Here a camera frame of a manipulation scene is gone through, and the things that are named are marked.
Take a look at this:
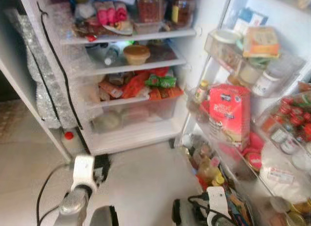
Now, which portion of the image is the white bottle red cap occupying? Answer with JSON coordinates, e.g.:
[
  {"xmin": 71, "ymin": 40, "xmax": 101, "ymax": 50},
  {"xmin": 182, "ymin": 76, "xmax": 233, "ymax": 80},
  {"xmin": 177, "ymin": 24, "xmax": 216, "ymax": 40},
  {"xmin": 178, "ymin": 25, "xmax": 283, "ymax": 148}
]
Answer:
[{"xmin": 60, "ymin": 130, "xmax": 84, "ymax": 156}]

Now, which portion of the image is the red lidded glass jar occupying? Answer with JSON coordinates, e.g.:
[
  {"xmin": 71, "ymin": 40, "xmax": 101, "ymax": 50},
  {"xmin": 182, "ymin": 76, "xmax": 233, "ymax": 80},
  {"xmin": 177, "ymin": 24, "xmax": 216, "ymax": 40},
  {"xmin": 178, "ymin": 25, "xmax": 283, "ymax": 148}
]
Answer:
[{"xmin": 137, "ymin": 0, "xmax": 166, "ymax": 24}]

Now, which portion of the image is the fridge door with shelves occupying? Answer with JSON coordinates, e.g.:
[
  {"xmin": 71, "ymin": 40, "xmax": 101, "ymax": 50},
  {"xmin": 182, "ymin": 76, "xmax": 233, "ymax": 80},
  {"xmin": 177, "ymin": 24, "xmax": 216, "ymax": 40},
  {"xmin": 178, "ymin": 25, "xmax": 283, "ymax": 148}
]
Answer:
[{"xmin": 179, "ymin": 0, "xmax": 311, "ymax": 226}]

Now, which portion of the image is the silver bubble wrap sheet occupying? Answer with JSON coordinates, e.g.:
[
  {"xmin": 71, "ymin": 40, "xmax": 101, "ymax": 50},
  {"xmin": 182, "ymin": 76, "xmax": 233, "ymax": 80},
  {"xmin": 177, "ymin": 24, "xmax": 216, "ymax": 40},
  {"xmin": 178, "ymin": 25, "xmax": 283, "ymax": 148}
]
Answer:
[{"xmin": 18, "ymin": 6, "xmax": 79, "ymax": 130}]

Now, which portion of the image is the grey robot leg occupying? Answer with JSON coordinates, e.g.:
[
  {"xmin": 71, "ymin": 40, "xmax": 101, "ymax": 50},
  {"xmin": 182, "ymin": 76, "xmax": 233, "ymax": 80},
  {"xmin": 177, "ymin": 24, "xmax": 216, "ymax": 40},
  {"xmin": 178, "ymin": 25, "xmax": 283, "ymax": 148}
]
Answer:
[
  {"xmin": 89, "ymin": 205, "xmax": 119, "ymax": 226},
  {"xmin": 172, "ymin": 199, "xmax": 195, "ymax": 226}
]

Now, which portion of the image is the clear crisper drawer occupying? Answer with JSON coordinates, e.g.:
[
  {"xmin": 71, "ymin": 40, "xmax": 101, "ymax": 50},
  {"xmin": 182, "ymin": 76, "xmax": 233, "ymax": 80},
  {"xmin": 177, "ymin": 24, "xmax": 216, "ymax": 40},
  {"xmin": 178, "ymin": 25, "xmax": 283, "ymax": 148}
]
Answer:
[{"xmin": 87, "ymin": 92, "xmax": 183, "ymax": 135}]

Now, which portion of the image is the white fridge body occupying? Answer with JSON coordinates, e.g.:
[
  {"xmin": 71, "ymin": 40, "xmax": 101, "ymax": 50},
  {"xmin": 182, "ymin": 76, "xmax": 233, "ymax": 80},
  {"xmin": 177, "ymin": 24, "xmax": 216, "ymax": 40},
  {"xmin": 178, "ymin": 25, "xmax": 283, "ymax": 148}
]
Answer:
[{"xmin": 17, "ymin": 0, "xmax": 230, "ymax": 156}]

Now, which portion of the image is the red food pack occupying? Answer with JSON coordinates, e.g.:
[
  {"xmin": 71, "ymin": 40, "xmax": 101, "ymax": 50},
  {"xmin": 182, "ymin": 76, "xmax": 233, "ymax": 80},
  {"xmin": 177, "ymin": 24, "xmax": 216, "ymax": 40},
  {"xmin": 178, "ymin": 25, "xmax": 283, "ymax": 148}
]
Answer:
[{"xmin": 207, "ymin": 83, "xmax": 252, "ymax": 152}]

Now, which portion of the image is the black fridge cable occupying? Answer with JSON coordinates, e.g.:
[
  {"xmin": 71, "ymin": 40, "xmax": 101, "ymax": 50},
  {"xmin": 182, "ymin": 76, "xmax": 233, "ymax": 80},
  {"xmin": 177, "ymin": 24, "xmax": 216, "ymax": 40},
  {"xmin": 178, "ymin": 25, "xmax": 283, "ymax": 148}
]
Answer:
[{"xmin": 36, "ymin": 0, "xmax": 91, "ymax": 154}]

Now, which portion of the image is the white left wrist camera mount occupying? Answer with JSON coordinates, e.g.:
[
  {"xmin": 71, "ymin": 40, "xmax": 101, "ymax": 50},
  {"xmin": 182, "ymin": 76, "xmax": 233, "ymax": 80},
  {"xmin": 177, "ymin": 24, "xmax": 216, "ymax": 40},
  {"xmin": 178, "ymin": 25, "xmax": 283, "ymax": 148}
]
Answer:
[{"xmin": 71, "ymin": 155, "xmax": 97, "ymax": 195}]

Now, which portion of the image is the green snack packet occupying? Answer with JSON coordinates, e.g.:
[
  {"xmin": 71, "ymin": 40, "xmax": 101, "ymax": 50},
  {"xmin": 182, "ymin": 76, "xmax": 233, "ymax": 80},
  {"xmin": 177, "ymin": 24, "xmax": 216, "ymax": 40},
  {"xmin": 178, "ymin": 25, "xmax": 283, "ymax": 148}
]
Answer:
[{"xmin": 144, "ymin": 73, "xmax": 178, "ymax": 89}]

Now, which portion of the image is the white plastic jar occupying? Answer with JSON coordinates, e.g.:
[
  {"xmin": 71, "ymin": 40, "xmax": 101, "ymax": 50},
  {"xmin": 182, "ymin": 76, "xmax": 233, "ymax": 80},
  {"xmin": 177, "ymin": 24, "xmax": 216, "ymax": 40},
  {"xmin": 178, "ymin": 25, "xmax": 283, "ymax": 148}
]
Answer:
[{"xmin": 252, "ymin": 65, "xmax": 288, "ymax": 98}]

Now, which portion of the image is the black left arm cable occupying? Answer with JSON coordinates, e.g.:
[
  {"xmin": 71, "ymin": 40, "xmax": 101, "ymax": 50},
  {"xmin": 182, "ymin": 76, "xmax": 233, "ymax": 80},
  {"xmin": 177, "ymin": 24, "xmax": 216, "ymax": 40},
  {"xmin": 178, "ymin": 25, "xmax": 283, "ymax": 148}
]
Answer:
[{"xmin": 36, "ymin": 162, "xmax": 74, "ymax": 226}]

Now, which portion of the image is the red lidded jar yellow label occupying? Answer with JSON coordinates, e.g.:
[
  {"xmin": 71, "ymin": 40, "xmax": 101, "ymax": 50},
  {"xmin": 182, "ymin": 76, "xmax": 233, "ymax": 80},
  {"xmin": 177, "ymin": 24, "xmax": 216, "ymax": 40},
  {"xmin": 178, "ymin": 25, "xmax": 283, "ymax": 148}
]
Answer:
[{"xmin": 171, "ymin": 0, "xmax": 197, "ymax": 28}]

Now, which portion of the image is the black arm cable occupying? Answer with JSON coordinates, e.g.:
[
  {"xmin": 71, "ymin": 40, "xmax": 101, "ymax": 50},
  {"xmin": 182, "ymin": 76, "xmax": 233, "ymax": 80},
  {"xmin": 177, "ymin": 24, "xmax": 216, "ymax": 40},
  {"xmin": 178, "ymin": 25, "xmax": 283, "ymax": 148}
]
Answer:
[
  {"xmin": 36, "ymin": 162, "xmax": 74, "ymax": 226},
  {"xmin": 187, "ymin": 191, "xmax": 225, "ymax": 225}
]

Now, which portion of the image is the blue white carton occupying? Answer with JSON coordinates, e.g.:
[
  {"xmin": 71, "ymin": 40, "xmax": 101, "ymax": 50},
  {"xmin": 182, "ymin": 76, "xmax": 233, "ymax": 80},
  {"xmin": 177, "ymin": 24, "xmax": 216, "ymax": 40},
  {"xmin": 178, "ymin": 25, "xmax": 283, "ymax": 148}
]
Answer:
[{"xmin": 233, "ymin": 7, "xmax": 269, "ymax": 35}]

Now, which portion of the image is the pink packet bundle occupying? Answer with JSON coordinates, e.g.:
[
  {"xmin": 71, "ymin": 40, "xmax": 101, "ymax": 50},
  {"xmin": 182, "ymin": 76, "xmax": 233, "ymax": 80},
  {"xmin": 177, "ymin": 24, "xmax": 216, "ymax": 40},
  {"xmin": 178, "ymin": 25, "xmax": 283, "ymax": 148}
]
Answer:
[{"xmin": 94, "ymin": 0, "xmax": 130, "ymax": 27}]

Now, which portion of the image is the grey robot left leg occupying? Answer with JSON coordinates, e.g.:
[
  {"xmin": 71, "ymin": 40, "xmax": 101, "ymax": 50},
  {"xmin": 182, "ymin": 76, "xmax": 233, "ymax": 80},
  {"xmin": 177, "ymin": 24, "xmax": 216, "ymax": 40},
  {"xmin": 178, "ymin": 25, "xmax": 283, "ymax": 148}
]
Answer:
[{"xmin": 89, "ymin": 205, "xmax": 119, "ymax": 226}]

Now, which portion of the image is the white powder bag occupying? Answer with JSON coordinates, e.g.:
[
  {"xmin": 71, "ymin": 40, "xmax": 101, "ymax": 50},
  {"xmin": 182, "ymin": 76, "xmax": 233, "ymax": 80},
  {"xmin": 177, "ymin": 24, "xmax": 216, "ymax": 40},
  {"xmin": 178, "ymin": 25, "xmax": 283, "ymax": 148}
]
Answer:
[{"xmin": 259, "ymin": 143, "xmax": 311, "ymax": 203}]

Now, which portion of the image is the brown bottle yellow cap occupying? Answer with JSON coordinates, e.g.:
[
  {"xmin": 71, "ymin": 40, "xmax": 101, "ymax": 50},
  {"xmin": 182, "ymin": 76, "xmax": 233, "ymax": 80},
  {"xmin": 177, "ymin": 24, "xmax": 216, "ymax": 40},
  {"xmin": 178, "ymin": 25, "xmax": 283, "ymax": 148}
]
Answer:
[{"xmin": 193, "ymin": 80, "xmax": 211, "ymax": 115}]

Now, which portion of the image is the yellow round lidded bowl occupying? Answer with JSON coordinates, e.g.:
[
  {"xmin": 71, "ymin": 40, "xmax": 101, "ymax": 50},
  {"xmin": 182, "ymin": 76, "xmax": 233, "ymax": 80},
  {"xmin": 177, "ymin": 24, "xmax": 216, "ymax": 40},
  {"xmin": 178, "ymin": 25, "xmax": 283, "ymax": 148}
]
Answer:
[{"xmin": 122, "ymin": 44, "xmax": 152, "ymax": 67}]

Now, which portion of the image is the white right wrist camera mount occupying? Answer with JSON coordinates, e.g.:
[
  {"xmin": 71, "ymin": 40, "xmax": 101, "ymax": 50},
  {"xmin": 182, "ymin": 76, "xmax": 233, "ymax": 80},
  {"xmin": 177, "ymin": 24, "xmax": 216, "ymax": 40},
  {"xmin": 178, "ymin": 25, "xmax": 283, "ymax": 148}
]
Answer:
[{"xmin": 206, "ymin": 186, "xmax": 230, "ymax": 226}]

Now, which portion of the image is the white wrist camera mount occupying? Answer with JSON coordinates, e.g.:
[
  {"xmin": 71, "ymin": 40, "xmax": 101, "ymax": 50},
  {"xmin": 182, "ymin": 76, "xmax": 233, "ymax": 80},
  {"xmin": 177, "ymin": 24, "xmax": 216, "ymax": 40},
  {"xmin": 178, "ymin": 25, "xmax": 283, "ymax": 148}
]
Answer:
[
  {"xmin": 206, "ymin": 186, "xmax": 230, "ymax": 226},
  {"xmin": 71, "ymin": 155, "xmax": 97, "ymax": 195}
]

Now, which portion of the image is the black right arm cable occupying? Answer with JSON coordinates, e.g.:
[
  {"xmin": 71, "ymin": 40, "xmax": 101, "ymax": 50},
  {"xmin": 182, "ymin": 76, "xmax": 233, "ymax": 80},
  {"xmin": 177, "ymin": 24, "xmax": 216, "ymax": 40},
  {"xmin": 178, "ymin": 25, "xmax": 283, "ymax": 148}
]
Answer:
[{"xmin": 187, "ymin": 191, "xmax": 225, "ymax": 225}]

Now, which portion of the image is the yellow oil bottle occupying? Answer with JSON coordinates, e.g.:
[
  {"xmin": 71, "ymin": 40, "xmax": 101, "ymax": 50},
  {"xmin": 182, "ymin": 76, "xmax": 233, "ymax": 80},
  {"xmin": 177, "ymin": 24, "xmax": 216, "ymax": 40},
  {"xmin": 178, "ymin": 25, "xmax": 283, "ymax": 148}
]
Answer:
[{"xmin": 196, "ymin": 155, "xmax": 225, "ymax": 188}]

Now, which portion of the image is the grey robot right leg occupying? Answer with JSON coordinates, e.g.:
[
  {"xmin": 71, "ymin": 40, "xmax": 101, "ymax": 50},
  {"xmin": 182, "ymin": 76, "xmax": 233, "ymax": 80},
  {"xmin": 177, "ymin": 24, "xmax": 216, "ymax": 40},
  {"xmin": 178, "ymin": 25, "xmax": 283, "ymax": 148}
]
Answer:
[{"xmin": 172, "ymin": 199, "xmax": 195, "ymax": 226}]

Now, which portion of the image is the orange cardboard box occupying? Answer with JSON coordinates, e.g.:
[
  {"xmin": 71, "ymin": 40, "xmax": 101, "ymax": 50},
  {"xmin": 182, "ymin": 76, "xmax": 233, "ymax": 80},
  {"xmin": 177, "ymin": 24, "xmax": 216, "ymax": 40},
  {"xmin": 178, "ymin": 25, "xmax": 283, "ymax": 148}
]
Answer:
[{"xmin": 242, "ymin": 25, "xmax": 281, "ymax": 59}]

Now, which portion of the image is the white lidded tub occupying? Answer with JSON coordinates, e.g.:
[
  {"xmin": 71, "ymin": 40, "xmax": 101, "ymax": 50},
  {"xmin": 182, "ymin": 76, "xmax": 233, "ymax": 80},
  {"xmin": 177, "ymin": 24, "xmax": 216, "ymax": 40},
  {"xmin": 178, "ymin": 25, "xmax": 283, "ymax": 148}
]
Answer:
[{"xmin": 212, "ymin": 29, "xmax": 242, "ymax": 46}]

